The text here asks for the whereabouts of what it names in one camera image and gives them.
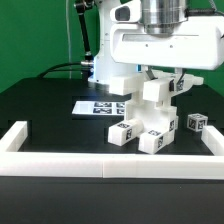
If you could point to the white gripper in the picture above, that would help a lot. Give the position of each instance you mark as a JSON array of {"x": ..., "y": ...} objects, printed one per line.
[{"x": 191, "y": 46}]

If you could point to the white chair seat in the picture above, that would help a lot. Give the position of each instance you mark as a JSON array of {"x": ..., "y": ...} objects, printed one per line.
[{"x": 158, "y": 116}]

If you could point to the white chair back frame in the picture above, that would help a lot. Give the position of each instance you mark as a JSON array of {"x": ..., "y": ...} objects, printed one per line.
[{"x": 154, "y": 90}]

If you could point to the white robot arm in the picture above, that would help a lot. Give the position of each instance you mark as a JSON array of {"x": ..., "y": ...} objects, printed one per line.
[{"x": 159, "y": 17}]

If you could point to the white tagged cube right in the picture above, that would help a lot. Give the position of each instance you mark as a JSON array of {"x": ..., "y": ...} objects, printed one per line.
[{"x": 196, "y": 122}]

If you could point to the white U-shaped obstacle fence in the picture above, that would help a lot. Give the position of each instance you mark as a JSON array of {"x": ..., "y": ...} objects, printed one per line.
[{"x": 14, "y": 162}]

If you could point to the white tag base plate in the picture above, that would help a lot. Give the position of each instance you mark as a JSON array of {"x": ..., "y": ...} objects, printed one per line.
[{"x": 99, "y": 108}]

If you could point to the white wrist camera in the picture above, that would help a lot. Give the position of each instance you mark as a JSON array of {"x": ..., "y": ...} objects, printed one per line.
[{"x": 130, "y": 12}]

